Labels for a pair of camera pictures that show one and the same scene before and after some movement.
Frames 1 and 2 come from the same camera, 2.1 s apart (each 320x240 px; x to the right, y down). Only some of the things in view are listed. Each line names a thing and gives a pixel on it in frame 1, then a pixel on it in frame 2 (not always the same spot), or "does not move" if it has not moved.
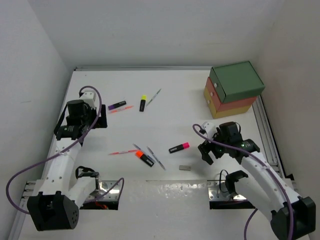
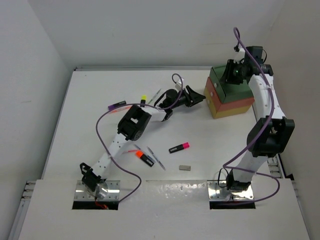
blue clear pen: x=144 y=153 does not move
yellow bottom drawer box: x=220 y=113 does not move
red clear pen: x=122 y=152 does not move
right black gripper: x=205 y=147 -> x=229 y=78
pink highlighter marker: x=180 y=147 does not move
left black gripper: x=100 y=122 -> x=197 y=98
